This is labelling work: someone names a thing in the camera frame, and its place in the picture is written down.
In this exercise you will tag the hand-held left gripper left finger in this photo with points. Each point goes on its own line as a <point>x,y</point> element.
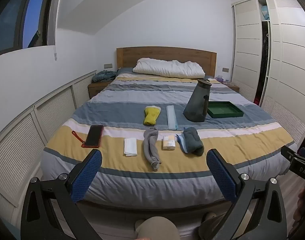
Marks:
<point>88,173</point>

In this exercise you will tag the purple items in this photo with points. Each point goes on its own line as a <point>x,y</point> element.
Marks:
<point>221,79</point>

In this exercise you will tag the wooden nightstand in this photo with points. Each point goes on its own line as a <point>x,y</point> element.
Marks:
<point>233,87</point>
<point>98,88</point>

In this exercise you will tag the red item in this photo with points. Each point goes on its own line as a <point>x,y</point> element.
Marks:
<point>256,101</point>

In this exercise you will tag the white cloth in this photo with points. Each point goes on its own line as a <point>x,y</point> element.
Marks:
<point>130,147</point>

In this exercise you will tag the white wardrobe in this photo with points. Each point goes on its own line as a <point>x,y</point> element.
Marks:
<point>285,55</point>

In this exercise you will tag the wooden headboard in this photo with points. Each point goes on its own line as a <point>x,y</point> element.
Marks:
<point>167,55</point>

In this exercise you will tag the green tray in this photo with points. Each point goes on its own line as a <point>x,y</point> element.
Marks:
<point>223,110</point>

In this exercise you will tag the dark grey jug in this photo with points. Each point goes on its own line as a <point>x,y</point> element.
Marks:
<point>196,102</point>

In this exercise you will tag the bed with striped duvet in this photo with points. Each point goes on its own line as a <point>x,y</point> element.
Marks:
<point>147,97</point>

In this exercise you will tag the teal blanket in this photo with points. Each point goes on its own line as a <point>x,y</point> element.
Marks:
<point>103,76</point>

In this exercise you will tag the white pillow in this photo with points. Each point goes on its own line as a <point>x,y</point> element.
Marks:
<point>167,68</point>

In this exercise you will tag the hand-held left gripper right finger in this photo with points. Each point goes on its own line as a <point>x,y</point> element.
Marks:
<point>221,176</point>

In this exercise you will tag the phone in red case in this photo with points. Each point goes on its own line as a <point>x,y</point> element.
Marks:
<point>94,136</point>

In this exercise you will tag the yellow towel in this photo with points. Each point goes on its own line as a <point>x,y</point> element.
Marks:
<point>151,116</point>

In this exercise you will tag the light blue plastic pouch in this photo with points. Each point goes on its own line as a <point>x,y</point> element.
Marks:
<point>171,117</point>

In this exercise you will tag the window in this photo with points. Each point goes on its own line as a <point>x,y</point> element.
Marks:
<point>15,12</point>

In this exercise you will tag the grey-blue pillow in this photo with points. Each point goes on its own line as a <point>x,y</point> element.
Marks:
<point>209,76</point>
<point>125,71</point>

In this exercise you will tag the dark hanging clothes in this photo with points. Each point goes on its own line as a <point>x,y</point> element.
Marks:
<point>264,60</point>

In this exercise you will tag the person's right hand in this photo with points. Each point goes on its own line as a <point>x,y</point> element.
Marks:
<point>300,206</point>

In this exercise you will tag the tissue pack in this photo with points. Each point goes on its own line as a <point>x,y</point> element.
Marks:
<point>168,143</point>

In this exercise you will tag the blue bag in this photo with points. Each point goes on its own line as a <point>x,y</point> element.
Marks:
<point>265,12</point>

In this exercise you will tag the louvred wall cabinet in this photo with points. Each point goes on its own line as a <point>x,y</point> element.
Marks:
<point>30,135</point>

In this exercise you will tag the person's foot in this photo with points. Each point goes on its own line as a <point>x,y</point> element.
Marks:
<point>211,218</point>

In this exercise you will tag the grey sock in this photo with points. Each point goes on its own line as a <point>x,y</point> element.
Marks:
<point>150,145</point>

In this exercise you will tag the person's leg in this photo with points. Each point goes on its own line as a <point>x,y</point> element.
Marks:
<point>157,230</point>

